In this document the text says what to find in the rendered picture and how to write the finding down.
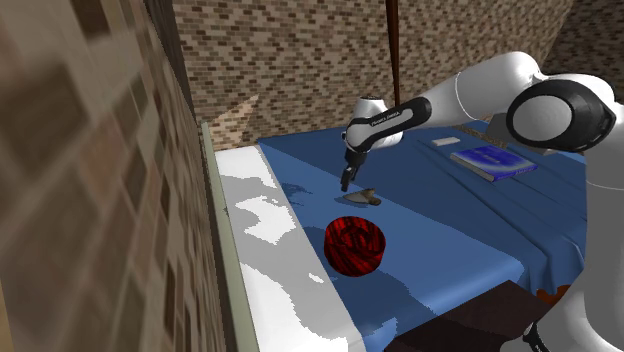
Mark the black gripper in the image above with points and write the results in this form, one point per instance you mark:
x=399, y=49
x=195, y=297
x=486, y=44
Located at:
x=355, y=160

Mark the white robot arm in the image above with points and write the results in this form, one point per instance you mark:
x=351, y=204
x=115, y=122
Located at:
x=492, y=92

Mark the grey brown flat object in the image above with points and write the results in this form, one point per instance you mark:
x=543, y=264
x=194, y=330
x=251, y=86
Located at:
x=362, y=197

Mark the red patterned bowl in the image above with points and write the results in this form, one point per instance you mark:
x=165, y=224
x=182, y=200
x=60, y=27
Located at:
x=355, y=245

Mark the small white flat box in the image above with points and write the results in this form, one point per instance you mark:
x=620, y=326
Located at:
x=445, y=141

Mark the bed with blue cover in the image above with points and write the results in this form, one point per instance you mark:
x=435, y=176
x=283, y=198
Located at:
x=453, y=219

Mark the blue book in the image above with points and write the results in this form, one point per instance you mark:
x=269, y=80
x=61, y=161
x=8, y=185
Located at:
x=492, y=162

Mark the dark brown wooden post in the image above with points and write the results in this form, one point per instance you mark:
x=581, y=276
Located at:
x=393, y=48

